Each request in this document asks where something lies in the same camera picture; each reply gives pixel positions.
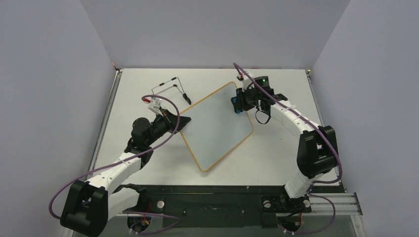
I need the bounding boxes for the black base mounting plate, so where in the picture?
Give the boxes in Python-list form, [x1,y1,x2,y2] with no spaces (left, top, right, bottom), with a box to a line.
[114,185,312,229]

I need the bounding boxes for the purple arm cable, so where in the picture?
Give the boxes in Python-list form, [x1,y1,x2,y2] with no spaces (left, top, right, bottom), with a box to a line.
[48,95,181,236]
[233,63,343,236]

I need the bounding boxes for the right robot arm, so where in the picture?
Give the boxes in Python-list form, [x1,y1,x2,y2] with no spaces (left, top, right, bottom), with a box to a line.
[231,74,338,211]

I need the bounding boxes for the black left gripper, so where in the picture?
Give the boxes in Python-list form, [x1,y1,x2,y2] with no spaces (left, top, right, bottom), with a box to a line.
[146,109,191,147]

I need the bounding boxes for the black wire easel stand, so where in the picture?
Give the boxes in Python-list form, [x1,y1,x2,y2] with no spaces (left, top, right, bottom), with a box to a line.
[151,77,192,105]

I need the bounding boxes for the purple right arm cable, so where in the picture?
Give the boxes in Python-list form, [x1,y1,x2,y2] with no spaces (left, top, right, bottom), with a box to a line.
[233,63,343,236]

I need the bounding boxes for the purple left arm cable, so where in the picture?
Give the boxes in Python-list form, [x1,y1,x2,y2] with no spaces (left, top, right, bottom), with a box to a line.
[48,95,181,236]

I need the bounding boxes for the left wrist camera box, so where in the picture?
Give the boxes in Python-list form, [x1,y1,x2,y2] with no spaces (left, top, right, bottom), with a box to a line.
[142,97,162,114]

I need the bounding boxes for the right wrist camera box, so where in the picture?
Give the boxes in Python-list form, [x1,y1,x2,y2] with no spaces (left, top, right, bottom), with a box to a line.
[236,73,254,95]

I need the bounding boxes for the blue black whiteboard eraser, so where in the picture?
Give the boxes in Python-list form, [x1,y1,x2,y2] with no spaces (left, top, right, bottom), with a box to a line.
[231,96,243,114]

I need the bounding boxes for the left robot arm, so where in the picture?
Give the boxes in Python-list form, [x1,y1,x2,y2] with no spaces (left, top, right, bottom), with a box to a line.
[60,109,192,237]

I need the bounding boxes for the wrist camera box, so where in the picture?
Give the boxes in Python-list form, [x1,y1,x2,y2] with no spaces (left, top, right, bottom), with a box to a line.
[236,73,254,95]
[142,97,162,114]

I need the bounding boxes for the yellow framed whiteboard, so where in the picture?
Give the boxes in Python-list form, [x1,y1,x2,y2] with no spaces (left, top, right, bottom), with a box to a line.
[181,81,253,172]

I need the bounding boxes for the aluminium frame rail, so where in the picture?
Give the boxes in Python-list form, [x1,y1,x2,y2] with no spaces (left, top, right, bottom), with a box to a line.
[110,190,362,216]

